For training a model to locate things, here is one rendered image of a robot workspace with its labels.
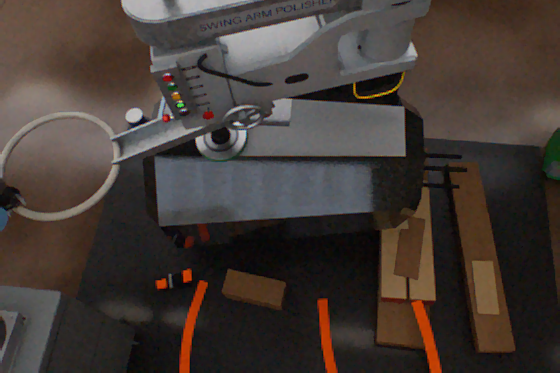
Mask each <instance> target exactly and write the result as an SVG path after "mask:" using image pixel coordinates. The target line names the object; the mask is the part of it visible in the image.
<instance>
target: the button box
mask: <svg viewBox="0 0 560 373"><path fill-rule="evenodd" d="M150 70H151V74H152V76H153V77H154V79H155V81H156V83H157V85H158V87H159V89H160V91H161V93H162V95H163V97H164V99H165V100H166V102H167V104H168V106H169V108H170V110H171V114H172V116H173V118H174V120H175V121H178V120H182V119H187V118H191V117H195V116H197V115H198V114H197V110H196V108H195V103H194V100H193V99H192V97H191V94H190V92H189V89H188V87H187V85H186V82H185V80H184V77H183V76H182V74H181V71H180V69H179V66H178V64H177V62H174V63H170V64H166V65H162V66H154V65H151V66H150ZM166 74H171V75H172V76H174V78H173V79H172V80H171V81H164V80H163V79H162V76H164V75H166ZM171 83H174V84H177V85H178V88H177V89H176V90H174V91H169V90H168V89H167V86H168V85H169V84H171ZM173 93H180V94H182V98H181V99H179V100H172V99H171V95H172V94H173ZM178 101H184V102H186V105H185V106H184V107H182V108H177V107H175V105H174V104H175V103H176V102H178ZM181 110H189V111H190V114H189V115H187V116H180V115H179V111H181Z"/></svg>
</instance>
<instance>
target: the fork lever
mask: <svg viewBox="0 0 560 373"><path fill-rule="evenodd" d="M222 127H225V126H224V124H223V123H222V122H220V123H216V124H208V125H203V126H199V127H196V128H191V129H185V128H184V126H183V124H182V123H181V121H180V120H178V121H175V120H174V119H171V122H169V123H164V122H163V120H162V117H161V118H158V119H156V120H153V121H151V122H148V123H147V124H142V125H140V126H137V127H135V128H132V129H130V130H127V131H125V132H123V133H121V134H118V135H116V136H113V137H111V138H110V140H111V141H112V142H113V141H119V142H120V145H121V148H122V157H121V158H119V159H116V160H114V161H112V164H113V165H121V168H122V167H123V166H126V165H128V164H131V163H133V162H136V161H139V160H141V159H144V158H146V157H148V156H150V155H153V154H156V153H158V152H161V151H163V150H166V149H168V148H171V147H175V146H178V145H180V144H183V143H185V142H188V141H191V140H193V139H195V138H197V137H200V136H202V135H205V134H208V133H210V132H213V131H215V130H218V129H219V128H222Z"/></svg>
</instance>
